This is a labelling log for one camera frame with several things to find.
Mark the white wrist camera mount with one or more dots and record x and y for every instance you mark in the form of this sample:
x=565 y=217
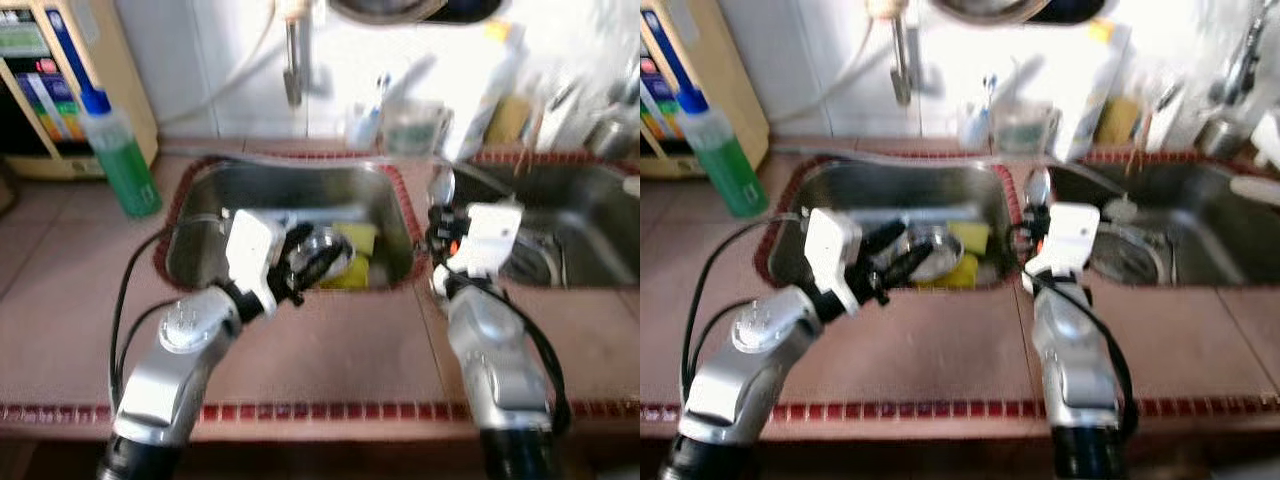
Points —
x=490 y=235
x=830 y=250
x=1068 y=235
x=250 y=250

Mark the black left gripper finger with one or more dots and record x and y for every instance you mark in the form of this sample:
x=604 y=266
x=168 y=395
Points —
x=910 y=270
x=302 y=238
x=325 y=270
x=885 y=238

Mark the metal wall tap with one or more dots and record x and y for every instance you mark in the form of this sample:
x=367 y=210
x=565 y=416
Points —
x=902 y=70
x=293 y=70

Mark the white detergent bottle yellow cap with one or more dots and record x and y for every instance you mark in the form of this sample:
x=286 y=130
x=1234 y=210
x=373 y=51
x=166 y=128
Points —
x=490 y=100
x=1095 y=100

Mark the round steel bowl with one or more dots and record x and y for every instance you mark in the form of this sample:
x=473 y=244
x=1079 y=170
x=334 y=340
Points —
x=1150 y=268
x=545 y=268

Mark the green liquid bottle blue cap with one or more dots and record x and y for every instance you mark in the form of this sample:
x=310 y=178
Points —
x=730 y=170
x=125 y=170

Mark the hanging steel pan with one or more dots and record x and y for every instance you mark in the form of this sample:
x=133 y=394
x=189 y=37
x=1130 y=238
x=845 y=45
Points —
x=1020 y=8
x=415 y=8

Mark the steel cup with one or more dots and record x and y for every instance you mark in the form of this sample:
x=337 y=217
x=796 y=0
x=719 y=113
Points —
x=610 y=135
x=1222 y=135

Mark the blue toothbrush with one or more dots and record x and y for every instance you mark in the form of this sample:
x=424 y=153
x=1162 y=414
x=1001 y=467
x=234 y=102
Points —
x=381 y=90

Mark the flat yellow green sponge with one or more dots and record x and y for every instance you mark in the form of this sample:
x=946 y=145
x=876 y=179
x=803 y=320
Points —
x=364 y=238
x=972 y=237

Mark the round steel plate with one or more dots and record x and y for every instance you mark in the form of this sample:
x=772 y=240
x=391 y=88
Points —
x=940 y=245
x=335 y=243

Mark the steel sink strainer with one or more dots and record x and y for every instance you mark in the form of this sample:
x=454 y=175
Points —
x=1122 y=208

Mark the clear toothbrush cup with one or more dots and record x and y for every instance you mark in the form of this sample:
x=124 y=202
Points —
x=972 y=128
x=363 y=128

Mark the chrome sink faucet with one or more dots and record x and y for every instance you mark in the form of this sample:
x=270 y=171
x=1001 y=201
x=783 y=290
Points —
x=1245 y=50

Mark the beige water ionizer machine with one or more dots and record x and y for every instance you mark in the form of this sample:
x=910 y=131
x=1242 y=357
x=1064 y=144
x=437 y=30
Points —
x=735 y=100
x=120 y=100

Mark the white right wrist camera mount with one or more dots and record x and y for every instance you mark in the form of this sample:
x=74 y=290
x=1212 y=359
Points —
x=1068 y=235
x=490 y=235

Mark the thick yellow sponge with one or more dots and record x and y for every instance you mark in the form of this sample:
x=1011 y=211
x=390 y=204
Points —
x=1117 y=120
x=508 y=120

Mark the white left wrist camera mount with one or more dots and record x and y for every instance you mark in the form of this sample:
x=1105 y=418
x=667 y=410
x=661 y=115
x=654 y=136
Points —
x=830 y=250
x=250 y=250

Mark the steel spoon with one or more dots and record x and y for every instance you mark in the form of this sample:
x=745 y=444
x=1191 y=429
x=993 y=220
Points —
x=1038 y=188
x=445 y=188

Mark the clear plastic bucket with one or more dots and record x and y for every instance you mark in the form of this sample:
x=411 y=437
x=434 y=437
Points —
x=1020 y=128
x=415 y=128

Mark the white utensil cup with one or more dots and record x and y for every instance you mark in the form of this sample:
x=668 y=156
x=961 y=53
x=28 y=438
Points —
x=560 y=120
x=1170 y=120

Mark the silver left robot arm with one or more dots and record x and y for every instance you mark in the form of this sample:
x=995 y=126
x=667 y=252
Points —
x=750 y=370
x=170 y=370

